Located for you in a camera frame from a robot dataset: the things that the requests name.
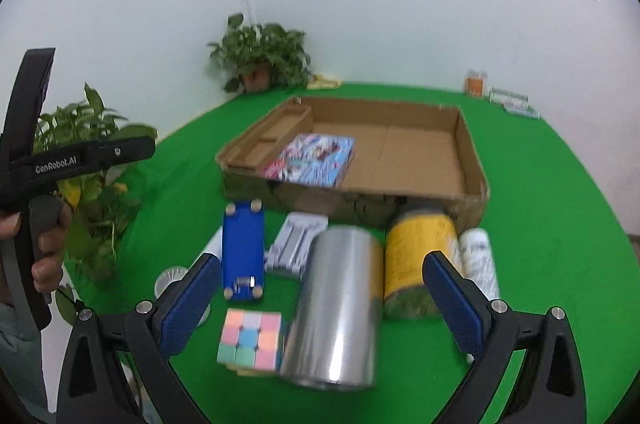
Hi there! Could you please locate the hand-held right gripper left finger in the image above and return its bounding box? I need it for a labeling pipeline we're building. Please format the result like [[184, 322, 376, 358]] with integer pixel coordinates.
[[55, 253, 223, 424]]

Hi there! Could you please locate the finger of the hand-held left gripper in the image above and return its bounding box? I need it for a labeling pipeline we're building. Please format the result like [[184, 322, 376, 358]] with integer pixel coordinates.
[[82, 135, 157, 177]]

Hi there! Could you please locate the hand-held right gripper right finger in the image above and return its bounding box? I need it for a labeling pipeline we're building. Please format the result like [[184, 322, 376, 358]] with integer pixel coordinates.
[[422, 251, 587, 424]]

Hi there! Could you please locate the white plastic bottle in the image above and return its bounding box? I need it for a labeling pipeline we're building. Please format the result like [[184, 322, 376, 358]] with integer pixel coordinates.
[[457, 228, 501, 365]]

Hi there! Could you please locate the yellow label jar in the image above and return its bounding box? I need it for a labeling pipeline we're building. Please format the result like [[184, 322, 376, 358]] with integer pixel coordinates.
[[383, 199, 464, 321]]

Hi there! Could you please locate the blue stapler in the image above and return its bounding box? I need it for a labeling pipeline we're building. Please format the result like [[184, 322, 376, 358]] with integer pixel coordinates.
[[221, 200, 266, 303]]

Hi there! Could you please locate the silver metal can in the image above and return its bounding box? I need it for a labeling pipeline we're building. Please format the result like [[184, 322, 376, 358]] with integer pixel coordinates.
[[279, 227, 385, 392]]

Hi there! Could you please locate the brown cardboard box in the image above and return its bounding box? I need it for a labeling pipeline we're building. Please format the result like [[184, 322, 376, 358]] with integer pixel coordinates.
[[216, 96, 491, 231]]

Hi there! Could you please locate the person's left hand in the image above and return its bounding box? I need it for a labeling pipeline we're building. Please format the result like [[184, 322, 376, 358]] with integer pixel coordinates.
[[0, 203, 74, 295]]

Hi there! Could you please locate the white tube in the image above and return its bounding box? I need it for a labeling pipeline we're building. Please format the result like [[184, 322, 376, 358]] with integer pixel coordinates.
[[200, 227, 224, 266]]

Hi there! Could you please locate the large leafy green plant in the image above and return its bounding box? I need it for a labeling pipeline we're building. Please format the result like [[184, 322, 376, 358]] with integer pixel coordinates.
[[32, 83, 159, 326]]

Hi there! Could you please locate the pastel puzzle cube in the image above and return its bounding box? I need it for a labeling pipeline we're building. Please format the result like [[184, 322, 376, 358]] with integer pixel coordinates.
[[216, 308, 287, 375]]

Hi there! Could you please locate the grey plastic tray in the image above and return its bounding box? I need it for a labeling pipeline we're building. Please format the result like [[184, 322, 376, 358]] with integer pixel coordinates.
[[263, 211, 330, 281]]

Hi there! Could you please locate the green plant in terracotta pot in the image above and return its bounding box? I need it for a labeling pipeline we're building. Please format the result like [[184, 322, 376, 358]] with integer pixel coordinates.
[[207, 13, 314, 94]]

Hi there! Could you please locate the colourful picture box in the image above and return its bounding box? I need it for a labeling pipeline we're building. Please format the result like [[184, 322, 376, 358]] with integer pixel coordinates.
[[263, 133, 356, 189]]

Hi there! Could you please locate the flat pale packet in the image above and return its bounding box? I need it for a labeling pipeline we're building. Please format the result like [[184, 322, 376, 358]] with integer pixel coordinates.
[[502, 102, 541, 120]]

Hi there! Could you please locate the orange label jar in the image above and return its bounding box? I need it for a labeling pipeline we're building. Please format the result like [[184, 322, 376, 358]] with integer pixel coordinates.
[[465, 69, 489, 98]]

